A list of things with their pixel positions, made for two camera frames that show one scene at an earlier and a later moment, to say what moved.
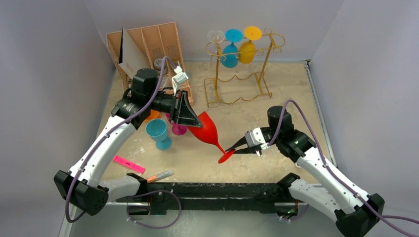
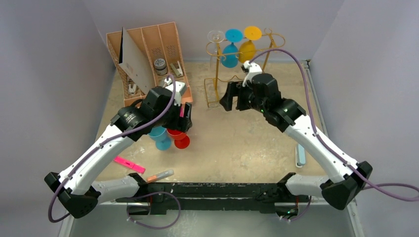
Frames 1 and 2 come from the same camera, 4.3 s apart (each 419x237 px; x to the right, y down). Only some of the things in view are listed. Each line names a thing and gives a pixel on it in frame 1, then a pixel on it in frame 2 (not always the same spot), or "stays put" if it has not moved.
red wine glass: [207, 133] → [182, 141]
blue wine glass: [156, 130] stays put
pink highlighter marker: [129, 164] stays put
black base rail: [159, 197] stays put
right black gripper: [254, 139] → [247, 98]
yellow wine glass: [251, 33] stays put
